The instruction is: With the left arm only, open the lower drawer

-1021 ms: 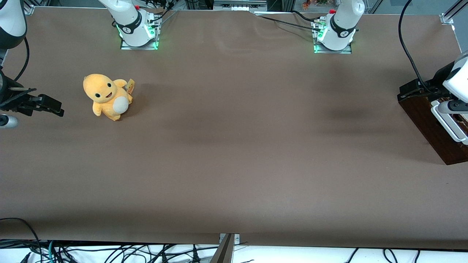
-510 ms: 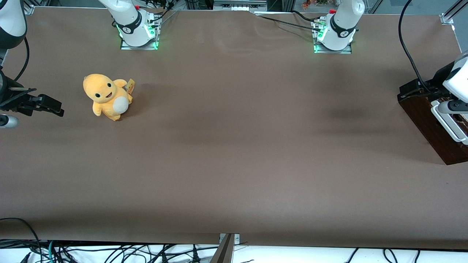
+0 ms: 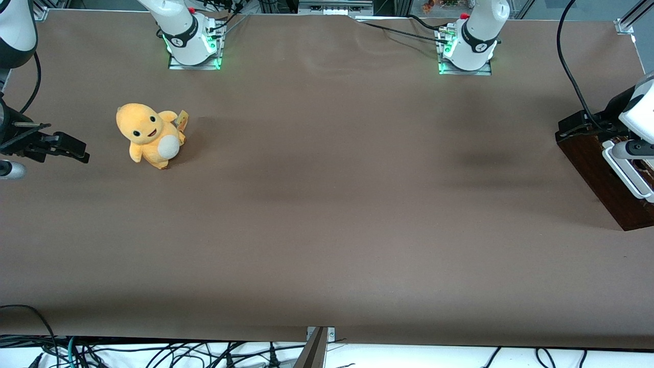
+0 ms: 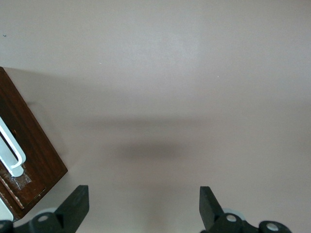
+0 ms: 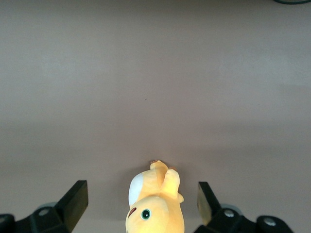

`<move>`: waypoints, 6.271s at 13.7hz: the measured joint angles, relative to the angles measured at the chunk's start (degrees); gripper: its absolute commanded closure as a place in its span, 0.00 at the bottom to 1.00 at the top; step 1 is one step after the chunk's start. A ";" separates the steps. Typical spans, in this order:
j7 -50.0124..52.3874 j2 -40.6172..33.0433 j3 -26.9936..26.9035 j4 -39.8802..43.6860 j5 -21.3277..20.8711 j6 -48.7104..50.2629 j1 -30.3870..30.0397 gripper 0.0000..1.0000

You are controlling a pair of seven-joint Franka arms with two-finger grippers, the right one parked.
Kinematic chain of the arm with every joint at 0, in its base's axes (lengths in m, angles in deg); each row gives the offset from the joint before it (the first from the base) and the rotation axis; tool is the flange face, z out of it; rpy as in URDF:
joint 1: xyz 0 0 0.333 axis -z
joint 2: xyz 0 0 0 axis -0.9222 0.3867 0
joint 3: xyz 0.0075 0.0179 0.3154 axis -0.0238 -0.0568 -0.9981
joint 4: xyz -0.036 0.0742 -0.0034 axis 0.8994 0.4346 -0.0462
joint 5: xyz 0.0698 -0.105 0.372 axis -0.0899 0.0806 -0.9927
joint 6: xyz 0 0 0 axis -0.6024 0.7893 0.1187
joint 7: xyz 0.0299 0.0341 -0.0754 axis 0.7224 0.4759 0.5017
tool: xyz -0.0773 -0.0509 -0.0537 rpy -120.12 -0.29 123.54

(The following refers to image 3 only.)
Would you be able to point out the brown table cover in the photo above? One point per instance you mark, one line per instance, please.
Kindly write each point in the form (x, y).
(327, 204)

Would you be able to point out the orange plush dinosaur toy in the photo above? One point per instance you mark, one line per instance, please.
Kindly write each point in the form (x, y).
(148, 138)

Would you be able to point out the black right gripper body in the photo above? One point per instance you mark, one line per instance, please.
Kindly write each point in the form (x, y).
(11, 134)

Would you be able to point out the aluminium profile beam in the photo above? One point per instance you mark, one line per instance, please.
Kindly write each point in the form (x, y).
(312, 355)

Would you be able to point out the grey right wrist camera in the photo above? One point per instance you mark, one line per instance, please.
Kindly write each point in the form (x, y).
(10, 170)

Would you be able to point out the grey network switch box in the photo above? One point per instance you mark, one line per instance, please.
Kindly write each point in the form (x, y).
(334, 6)

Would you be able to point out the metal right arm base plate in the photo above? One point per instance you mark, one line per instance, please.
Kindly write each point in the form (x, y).
(204, 64)

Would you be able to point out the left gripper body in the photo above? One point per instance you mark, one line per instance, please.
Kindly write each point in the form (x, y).
(614, 111)

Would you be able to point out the small metal table bracket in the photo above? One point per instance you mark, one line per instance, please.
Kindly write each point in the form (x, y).
(331, 333)

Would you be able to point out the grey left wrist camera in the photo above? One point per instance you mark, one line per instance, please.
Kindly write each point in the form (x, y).
(626, 149)

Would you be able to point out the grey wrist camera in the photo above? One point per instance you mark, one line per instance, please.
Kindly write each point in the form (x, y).
(626, 149)
(10, 170)

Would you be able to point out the aluminium frame strut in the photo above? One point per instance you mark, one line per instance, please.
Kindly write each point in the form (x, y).
(638, 11)

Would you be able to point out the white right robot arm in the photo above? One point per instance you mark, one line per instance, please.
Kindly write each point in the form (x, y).
(181, 30)

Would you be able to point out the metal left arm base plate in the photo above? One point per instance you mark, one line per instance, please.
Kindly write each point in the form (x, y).
(483, 71)

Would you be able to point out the dark wooden drawer cabinet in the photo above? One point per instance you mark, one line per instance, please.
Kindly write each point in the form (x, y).
(587, 163)

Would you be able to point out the aluminium corner bracket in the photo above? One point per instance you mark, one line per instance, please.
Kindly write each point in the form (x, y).
(41, 14)
(624, 26)

